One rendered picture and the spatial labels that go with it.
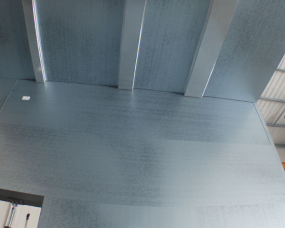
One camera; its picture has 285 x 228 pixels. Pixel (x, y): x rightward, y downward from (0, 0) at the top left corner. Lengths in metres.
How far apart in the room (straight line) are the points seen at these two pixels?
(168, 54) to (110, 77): 0.48
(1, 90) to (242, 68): 1.96
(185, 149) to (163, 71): 0.61
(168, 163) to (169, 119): 0.38
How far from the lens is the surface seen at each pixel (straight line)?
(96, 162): 1.41
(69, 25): 1.64
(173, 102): 1.83
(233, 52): 1.79
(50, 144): 1.52
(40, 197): 1.35
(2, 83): 2.08
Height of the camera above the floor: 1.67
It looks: 43 degrees up
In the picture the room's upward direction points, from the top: straight up
